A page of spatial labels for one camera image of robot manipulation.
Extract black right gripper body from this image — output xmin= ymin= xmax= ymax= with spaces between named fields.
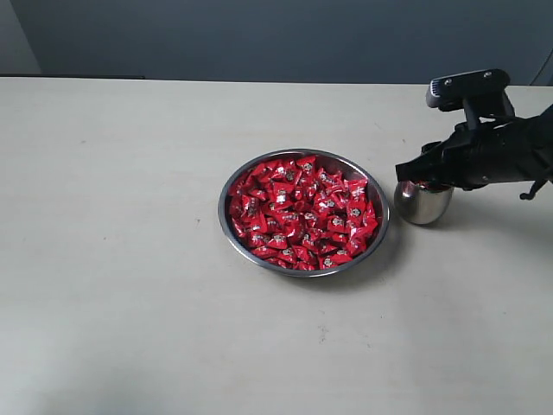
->
xmin=421 ymin=107 xmax=552 ymax=190

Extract red candies in cup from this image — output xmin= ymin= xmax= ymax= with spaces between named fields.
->
xmin=416 ymin=182 xmax=452 ymax=193

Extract stainless steel cup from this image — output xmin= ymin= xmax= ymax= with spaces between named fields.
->
xmin=394 ymin=181 xmax=454 ymax=226

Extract steel bowl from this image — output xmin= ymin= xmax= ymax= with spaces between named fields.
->
xmin=217 ymin=148 xmax=391 ymax=278

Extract red wrapped candy pile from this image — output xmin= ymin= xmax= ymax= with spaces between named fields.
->
xmin=228 ymin=156 xmax=381 ymax=271

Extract black cable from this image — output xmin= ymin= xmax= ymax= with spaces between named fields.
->
xmin=519 ymin=176 xmax=553 ymax=201

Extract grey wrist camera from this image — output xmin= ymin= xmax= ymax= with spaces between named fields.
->
xmin=425 ymin=68 xmax=511 ymax=112

